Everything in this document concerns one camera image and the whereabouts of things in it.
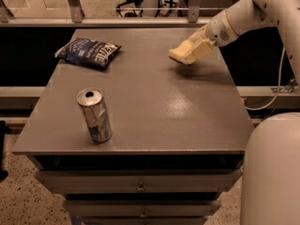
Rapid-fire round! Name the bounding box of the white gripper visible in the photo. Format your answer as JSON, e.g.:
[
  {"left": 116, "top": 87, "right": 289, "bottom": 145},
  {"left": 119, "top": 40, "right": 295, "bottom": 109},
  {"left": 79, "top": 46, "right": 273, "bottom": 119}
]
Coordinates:
[{"left": 178, "top": 11, "right": 238, "bottom": 65}]

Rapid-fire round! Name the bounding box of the yellow sponge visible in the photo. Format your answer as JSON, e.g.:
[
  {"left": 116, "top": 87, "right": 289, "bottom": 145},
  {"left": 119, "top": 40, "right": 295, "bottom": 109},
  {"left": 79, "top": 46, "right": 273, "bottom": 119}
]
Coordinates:
[{"left": 168, "top": 47, "right": 196, "bottom": 66}]

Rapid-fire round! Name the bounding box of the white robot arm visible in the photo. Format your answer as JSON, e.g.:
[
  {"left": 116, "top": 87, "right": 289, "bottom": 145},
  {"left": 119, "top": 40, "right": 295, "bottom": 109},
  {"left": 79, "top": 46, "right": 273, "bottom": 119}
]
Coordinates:
[{"left": 169, "top": 0, "right": 300, "bottom": 225}]

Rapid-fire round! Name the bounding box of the black office chair base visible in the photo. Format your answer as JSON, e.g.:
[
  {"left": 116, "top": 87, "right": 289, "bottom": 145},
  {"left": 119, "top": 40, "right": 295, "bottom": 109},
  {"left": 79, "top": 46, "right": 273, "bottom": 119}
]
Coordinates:
[{"left": 115, "top": 0, "right": 143, "bottom": 18}]

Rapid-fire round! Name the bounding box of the grey drawer cabinet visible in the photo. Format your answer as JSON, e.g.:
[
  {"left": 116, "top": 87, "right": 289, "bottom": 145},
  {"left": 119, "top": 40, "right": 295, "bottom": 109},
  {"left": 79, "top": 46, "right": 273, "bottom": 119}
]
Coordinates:
[{"left": 13, "top": 28, "right": 253, "bottom": 225}]

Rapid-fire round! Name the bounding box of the blue chip bag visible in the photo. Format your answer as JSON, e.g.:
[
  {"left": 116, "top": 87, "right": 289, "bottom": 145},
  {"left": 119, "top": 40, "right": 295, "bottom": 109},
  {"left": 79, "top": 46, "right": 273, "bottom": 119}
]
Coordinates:
[{"left": 54, "top": 37, "right": 121, "bottom": 69}]

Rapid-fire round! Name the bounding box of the silver drink can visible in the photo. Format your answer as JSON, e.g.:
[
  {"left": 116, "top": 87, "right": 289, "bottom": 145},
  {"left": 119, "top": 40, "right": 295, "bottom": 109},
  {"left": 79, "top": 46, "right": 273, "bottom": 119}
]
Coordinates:
[{"left": 77, "top": 87, "right": 112, "bottom": 143}]

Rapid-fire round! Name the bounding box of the upper grey drawer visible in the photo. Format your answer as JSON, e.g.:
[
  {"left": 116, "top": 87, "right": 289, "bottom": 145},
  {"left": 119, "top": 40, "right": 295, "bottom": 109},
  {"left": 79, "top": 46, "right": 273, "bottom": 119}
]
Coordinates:
[{"left": 36, "top": 169, "right": 242, "bottom": 194}]

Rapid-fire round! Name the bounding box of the grey drawer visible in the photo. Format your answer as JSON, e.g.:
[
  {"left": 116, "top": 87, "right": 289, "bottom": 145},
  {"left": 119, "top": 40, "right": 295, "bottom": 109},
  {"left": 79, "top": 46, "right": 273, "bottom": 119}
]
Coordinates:
[
  {"left": 64, "top": 200, "right": 220, "bottom": 218},
  {"left": 36, "top": 169, "right": 242, "bottom": 194}
]

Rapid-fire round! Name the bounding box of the metal glass railing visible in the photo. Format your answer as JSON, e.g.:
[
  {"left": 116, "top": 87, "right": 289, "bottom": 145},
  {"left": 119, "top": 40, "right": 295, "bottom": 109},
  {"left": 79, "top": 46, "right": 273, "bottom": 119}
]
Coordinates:
[{"left": 0, "top": 0, "right": 238, "bottom": 27}]

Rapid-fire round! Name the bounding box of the lower grey drawer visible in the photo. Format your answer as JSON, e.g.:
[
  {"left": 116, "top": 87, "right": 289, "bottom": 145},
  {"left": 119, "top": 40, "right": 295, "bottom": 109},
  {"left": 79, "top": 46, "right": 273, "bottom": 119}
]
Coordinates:
[{"left": 64, "top": 200, "right": 220, "bottom": 218}]

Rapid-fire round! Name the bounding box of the black object at left edge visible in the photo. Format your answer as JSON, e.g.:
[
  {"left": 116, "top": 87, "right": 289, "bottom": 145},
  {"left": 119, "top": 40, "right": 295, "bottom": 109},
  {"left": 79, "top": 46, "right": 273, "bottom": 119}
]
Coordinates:
[{"left": 0, "top": 121, "right": 8, "bottom": 181}]

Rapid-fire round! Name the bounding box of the white cable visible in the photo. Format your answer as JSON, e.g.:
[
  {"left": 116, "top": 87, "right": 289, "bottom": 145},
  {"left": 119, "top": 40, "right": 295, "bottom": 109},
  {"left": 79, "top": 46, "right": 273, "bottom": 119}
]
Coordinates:
[{"left": 243, "top": 46, "right": 287, "bottom": 112}]

